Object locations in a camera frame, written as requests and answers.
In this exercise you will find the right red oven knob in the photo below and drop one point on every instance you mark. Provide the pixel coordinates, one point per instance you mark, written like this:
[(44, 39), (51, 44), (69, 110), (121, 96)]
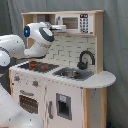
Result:
[(35, 83)]

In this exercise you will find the grey ice dispenser panel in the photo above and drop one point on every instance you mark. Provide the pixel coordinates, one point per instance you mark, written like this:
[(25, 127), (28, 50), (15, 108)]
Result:
[(63, 106)]

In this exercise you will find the black toy faucet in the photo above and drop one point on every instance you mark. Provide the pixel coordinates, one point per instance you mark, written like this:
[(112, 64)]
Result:
[(83, 63)]

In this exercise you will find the grey range hood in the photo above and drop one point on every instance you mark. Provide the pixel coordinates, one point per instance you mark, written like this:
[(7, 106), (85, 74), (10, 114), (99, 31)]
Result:
[(36, 21)]

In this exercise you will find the black stovetop red burners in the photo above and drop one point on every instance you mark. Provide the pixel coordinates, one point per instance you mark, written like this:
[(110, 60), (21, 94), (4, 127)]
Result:
[(38, 66)]

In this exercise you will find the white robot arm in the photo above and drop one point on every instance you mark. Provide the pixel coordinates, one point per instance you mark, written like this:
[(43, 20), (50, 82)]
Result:
[(12, 46)]

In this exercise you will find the wooden toy kitchen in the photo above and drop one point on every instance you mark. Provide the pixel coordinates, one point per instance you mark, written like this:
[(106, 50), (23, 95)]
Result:
[(88, 97)]

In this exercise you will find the oven door with window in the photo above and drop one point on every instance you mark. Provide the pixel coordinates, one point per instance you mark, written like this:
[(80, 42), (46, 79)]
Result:
[(28, 102)]

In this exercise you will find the grey metal sink basin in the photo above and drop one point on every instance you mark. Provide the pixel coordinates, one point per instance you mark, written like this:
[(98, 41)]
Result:
[(74, 74)]

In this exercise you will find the grey cupboard door handle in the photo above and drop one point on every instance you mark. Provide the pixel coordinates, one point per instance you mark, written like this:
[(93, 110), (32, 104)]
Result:
[(50, 110)]

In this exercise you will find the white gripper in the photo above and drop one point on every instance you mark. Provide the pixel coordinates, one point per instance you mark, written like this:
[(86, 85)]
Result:
[(58, 28)]

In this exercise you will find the white toy microwave door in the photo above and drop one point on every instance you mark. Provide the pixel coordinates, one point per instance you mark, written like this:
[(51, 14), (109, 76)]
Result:
[(76, 23)]

